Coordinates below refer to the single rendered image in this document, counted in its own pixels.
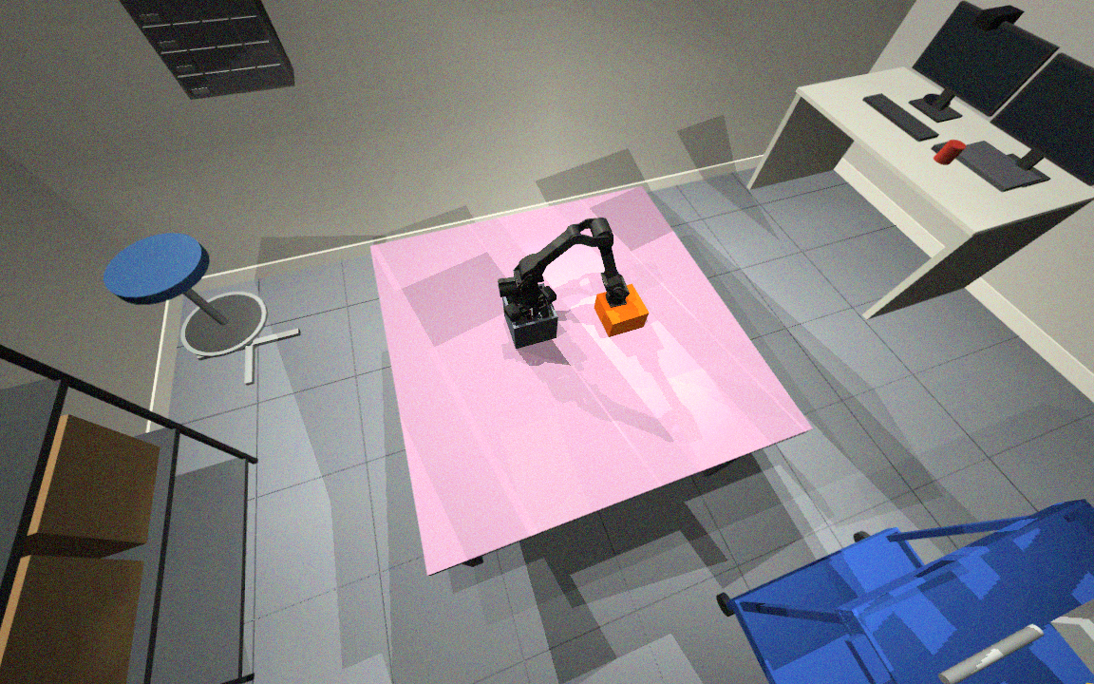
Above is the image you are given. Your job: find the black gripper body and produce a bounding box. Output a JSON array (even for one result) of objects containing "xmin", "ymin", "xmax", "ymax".
[{"xmin": 504, "ymin": 286, "xmax": 556, "ymax": 322}]

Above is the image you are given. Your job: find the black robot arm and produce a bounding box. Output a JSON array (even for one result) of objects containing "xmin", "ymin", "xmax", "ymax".
[{"xmin": 498, "ymin": 218, "xmax": 630, "ymax": 308}]

